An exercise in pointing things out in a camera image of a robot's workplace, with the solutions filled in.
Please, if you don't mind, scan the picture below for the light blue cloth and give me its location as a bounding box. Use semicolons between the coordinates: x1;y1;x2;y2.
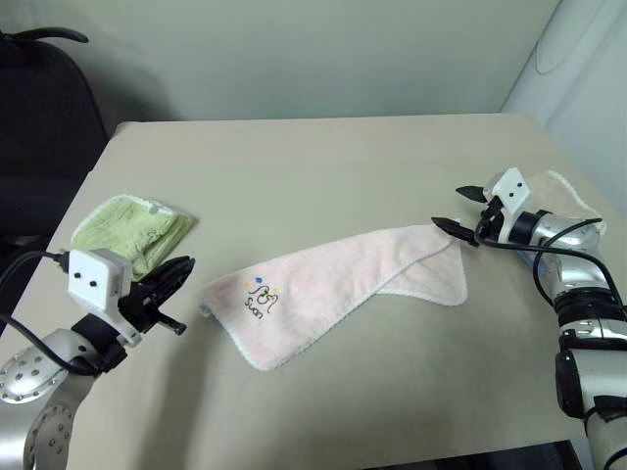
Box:
522;252;550;278

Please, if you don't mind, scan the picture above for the pink towel with swan print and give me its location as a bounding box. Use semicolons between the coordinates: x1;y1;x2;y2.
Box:
198;222;469;373

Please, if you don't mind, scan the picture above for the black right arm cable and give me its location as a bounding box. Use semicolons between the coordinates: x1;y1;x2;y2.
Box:
474;217;621;314

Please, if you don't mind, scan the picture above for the green cloth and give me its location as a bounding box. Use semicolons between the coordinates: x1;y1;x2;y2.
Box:
71;194;200;284

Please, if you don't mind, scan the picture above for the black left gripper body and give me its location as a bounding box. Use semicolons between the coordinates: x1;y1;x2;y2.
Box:
119;267;187;340

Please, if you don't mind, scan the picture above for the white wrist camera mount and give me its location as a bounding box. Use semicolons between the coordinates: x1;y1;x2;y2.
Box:
482;166;533;242
67;248;144;348

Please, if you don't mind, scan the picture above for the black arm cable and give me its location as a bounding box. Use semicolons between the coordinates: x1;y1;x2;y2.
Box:
0;250;75;373
474;217;621;314

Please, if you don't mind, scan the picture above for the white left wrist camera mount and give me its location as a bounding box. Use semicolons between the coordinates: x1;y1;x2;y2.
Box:
67;248;144;348

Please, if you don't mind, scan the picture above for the black office chair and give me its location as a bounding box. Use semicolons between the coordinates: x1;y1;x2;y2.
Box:
0;26;112;247

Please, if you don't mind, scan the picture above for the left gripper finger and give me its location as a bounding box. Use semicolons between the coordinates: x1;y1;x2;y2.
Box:
155;256;196;282
144;267;193;303

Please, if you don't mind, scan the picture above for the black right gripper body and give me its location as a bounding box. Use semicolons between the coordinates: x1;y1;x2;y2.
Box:
471;195;506;242

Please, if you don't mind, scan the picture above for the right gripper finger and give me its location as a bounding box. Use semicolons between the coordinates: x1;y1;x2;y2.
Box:
455;184;490;205
429;214;480;248

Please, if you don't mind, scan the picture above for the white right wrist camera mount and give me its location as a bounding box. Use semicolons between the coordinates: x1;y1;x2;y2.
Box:
482;166;533;242

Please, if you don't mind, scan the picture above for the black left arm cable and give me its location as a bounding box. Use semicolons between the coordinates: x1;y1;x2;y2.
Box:
0;250;75;373

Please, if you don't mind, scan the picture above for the cream cloth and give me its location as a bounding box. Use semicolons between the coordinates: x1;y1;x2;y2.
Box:
526;169;608;237

